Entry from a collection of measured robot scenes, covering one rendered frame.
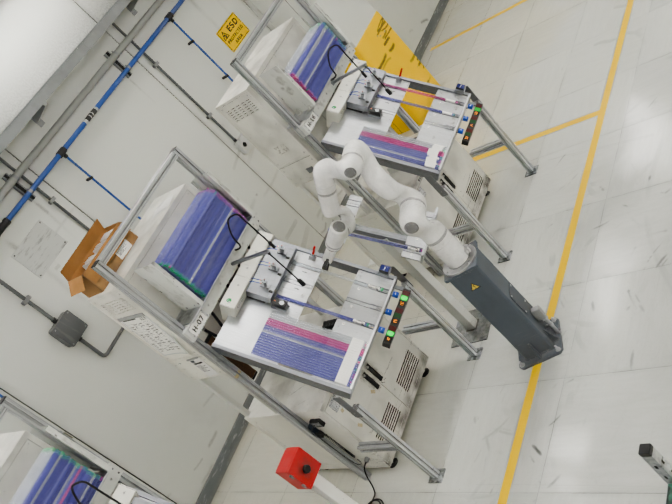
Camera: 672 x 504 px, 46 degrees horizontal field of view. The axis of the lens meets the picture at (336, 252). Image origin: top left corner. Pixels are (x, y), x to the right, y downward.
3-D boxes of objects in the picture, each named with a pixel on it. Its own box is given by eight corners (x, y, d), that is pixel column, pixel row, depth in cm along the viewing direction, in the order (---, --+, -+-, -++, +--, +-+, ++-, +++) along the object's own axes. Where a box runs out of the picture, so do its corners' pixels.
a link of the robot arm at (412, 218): (447, 222, 375) (416, 189, 365) (446, 247, 361) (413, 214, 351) (426, 233, 381) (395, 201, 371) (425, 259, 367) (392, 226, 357)
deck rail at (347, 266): (396, 283, 412) (397, 276, 407) (395, 286, 411) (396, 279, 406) (270, 244, 427) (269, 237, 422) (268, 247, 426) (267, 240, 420)
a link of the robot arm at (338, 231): (335, 230, 389) (322, 240, 384) (339, 214, 378) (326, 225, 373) (347, 241, 387) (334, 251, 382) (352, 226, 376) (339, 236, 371)
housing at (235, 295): (275, 250, 425) (274, 234, 414) (236, 324, 398) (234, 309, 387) (261, 246, 427) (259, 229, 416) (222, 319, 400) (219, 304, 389)
